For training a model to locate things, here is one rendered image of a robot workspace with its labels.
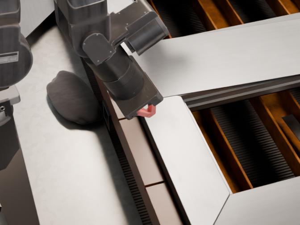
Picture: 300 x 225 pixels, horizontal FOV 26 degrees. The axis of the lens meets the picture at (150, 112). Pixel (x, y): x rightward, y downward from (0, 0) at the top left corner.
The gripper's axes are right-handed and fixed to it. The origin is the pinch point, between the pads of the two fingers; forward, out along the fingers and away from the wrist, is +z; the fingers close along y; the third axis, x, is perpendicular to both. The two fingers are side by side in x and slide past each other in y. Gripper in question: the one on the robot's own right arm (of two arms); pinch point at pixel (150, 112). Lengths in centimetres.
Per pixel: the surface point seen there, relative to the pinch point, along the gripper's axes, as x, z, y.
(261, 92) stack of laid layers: -20.8, 28.8, 9.4
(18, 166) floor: 54, 86, 82
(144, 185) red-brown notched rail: 9.1, 14.2, -2.2
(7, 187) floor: 59, 83, 75
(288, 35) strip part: -34, 32, 20
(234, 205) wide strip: -2.5, 16.3, -15.1
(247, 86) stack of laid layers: -19.0, 26.2, 10.9
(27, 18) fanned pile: 14, 25, 69
